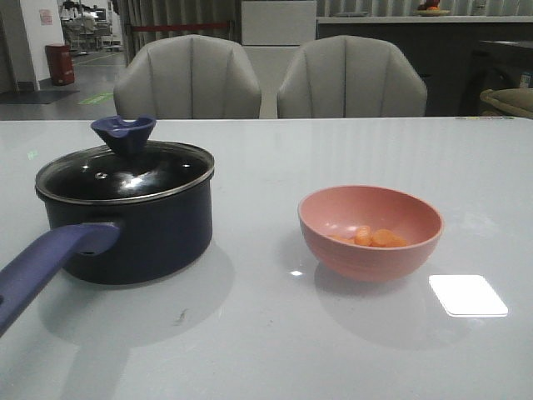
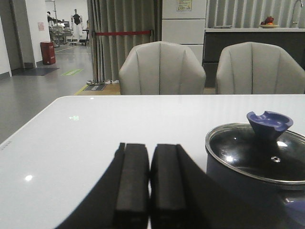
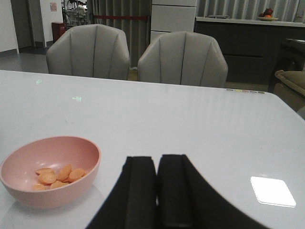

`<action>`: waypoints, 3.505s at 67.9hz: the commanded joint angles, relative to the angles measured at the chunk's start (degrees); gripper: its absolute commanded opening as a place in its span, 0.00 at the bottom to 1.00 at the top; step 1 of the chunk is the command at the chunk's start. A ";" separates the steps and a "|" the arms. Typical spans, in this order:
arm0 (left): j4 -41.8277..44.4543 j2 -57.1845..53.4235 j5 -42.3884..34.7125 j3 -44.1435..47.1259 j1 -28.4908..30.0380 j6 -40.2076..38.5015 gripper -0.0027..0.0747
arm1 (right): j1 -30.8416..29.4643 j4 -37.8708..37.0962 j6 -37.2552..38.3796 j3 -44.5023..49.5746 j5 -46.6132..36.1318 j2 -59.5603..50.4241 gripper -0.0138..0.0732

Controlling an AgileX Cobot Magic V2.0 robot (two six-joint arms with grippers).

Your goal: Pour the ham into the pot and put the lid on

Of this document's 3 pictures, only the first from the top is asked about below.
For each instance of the pink bowl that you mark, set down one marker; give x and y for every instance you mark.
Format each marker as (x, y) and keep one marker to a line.
(341, 210)

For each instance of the glass lid with blue knob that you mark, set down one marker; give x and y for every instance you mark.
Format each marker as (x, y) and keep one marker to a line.
(128, 168)

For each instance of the dark blue saucepan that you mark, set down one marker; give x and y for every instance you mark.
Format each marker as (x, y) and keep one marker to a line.
(110, 244)

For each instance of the right grey upholstered chair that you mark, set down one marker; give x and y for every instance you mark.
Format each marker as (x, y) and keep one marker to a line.
(350, 77)

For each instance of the grey upholstered chair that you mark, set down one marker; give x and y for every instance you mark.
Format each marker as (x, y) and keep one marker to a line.
(350, 77)
(189, 77)

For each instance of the left grey upholstered chair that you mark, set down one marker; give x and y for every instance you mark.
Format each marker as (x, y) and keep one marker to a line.
(189, 77)

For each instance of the white cabinet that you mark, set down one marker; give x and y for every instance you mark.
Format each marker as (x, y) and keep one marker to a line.
(278, 23)

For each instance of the red barrier tape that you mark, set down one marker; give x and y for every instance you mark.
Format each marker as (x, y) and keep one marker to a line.
(182, 27)

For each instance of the dark counter sideboard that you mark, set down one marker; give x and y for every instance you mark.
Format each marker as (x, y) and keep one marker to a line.
(445, 51)

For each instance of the red trash bin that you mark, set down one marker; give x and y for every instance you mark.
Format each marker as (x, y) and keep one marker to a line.
(60, 65)

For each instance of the fruit plate on counter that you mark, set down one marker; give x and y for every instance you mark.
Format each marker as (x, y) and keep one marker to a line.
(430, 8)

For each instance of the tan cushion seat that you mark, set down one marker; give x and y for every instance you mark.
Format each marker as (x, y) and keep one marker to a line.
(516, 102)

